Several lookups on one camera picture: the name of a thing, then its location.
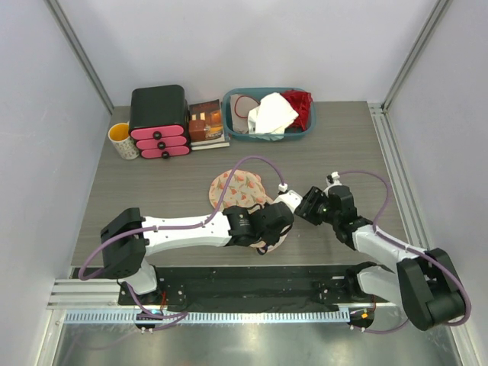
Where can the grey cloth with red loop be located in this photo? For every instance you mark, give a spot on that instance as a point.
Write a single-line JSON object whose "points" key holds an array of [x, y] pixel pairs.
{"points": [[240, 106]]}

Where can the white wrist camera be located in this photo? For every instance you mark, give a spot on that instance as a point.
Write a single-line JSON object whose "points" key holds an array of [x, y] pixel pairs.
{"points": [[288, 196], [333, 180]]}

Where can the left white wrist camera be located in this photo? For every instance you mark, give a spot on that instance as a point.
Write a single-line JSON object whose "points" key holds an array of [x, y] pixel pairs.
{"points": [[288, 196]]}

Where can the white slotted cable duct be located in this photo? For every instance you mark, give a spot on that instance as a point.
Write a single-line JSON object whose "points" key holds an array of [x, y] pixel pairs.
{"points": [[129, 316]]}

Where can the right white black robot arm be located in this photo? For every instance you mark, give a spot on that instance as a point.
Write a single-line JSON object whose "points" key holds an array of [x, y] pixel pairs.
{"points": [[424, 283]]}

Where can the black pink drawer organizer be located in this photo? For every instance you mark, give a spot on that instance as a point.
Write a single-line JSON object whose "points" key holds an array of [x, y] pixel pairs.
{"points": [[158, 121]]}

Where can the yellow inside patterned mug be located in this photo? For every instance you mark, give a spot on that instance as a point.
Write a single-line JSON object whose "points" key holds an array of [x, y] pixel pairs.
{"points": [[119, 135]]}

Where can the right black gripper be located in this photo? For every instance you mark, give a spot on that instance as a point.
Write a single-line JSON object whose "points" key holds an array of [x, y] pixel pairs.
{"points": [[306, 211]]}

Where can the teal plastic basket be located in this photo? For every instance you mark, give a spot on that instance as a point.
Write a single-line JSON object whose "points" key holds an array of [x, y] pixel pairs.
{"points": [[227, 108]]}

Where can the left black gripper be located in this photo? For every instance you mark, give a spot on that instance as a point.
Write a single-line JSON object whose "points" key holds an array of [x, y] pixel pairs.
{"points": [[271, 239]]}

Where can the stack of books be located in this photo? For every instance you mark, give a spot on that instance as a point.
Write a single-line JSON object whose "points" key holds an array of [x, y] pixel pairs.
{"points": [[205, 126]]}

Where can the white cloth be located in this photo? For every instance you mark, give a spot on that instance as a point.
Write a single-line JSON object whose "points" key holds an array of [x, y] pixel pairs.
{"points": [[272, 116]]}

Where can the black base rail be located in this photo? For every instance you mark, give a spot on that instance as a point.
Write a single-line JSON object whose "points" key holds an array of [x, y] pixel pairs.
{"points": [[254, 289]]}

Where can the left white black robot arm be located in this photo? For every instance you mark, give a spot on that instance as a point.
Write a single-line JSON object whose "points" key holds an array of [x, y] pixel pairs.
{"points": [[133, 238]]}

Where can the red garment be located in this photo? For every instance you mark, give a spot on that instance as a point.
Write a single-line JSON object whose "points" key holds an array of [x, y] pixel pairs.
{"points": [[301, 102]]}

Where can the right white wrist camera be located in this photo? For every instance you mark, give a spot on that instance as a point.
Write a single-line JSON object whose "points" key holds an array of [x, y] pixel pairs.
{"points": [[333, 180]]}

